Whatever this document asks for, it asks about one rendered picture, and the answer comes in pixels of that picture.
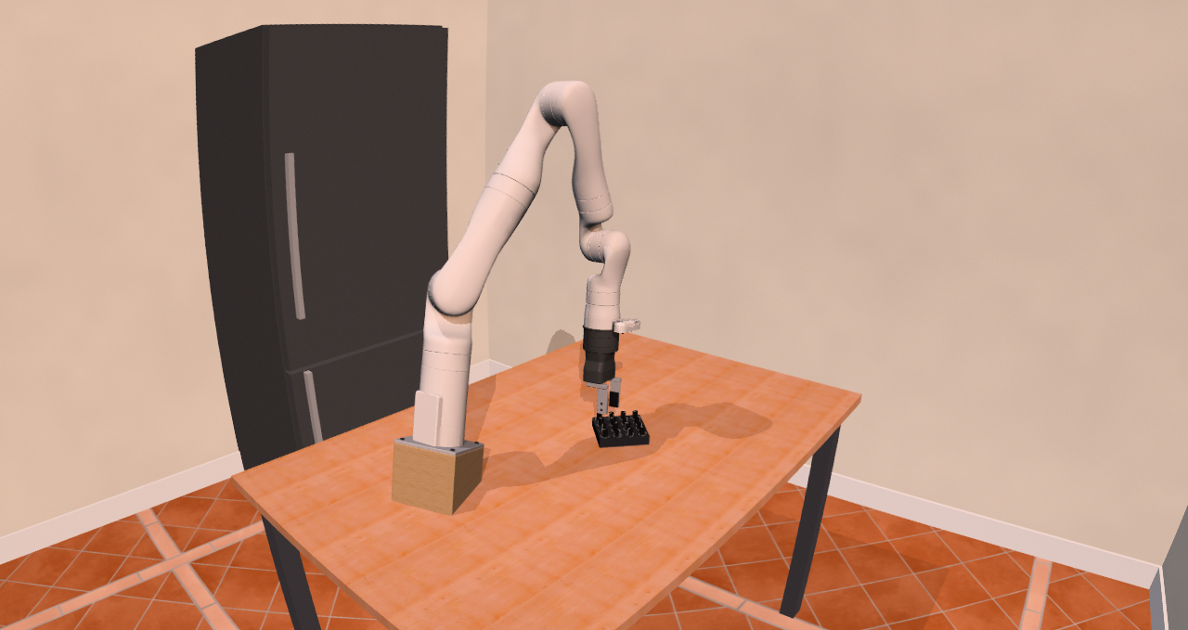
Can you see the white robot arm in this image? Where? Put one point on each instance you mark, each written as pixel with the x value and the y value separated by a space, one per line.
pixel 441 402

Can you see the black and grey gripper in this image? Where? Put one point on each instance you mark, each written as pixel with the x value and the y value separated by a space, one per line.
pixel 602 325

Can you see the black knob box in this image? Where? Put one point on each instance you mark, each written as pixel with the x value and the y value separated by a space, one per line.
pixel 613 434

